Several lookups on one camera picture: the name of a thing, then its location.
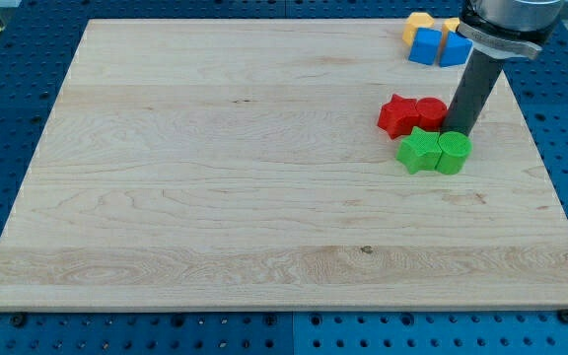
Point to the black bolt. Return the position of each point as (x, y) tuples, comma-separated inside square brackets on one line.
[(18, 320), (562, 316)]

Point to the red star block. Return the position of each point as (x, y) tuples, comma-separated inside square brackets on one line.
[(398, 116)]

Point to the black bolt right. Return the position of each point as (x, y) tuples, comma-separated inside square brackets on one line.
[(562, 316)]

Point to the red cylinder block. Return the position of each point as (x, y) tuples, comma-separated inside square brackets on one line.
[(432, 113)]

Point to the green star block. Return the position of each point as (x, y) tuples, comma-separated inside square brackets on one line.
[(419, 151)]

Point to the yellow hexagon block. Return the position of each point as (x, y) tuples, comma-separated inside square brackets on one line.
[(413, 23)]

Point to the light wooden board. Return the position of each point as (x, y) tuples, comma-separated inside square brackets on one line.
[(237, 165)]

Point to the green cylinder block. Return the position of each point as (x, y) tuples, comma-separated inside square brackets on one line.
[(455, 147)]

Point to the blue wedge block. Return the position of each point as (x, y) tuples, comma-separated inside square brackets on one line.
[(456, 50)]

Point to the yellow wedge block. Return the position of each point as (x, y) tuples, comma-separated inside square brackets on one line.
[(449, 26)]

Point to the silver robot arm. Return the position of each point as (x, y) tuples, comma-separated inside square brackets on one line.
[(499, 30)]

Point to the blue cube block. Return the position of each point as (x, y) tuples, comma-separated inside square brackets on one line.
[(424, 48)]

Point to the black bolt left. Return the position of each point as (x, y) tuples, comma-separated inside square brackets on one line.
[(18, 320)]

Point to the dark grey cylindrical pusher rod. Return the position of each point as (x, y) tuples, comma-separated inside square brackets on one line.
[(477, 81)]

